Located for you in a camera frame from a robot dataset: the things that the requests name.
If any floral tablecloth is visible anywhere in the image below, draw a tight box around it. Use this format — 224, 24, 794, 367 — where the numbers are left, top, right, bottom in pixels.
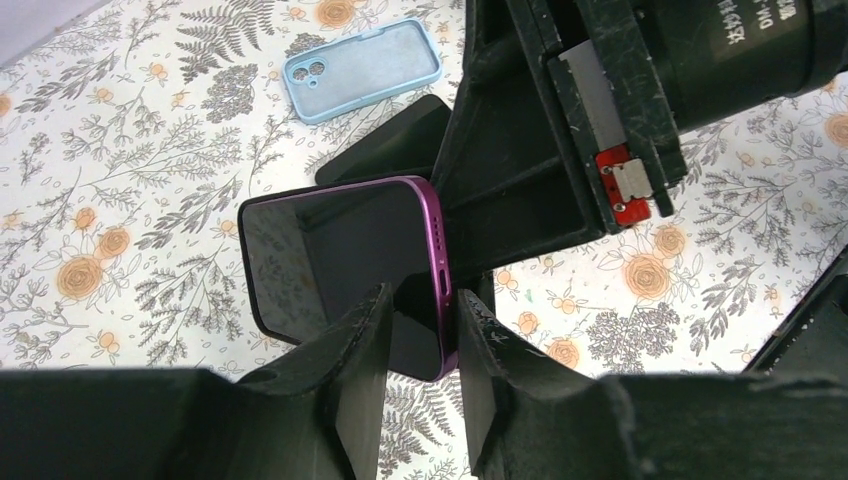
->
0, 0, 848, 480

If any light blue phone case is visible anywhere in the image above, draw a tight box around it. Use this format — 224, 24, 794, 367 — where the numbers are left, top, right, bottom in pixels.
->
282, 18, 442, 125

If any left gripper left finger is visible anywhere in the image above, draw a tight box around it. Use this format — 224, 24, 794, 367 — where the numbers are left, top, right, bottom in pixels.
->
1, 285, 393, 479

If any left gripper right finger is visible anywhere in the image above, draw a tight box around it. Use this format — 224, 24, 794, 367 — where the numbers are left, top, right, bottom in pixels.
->
455, 290, 847, 479

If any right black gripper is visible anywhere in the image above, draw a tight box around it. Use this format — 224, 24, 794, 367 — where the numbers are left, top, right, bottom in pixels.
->
431, 0, 847, 279

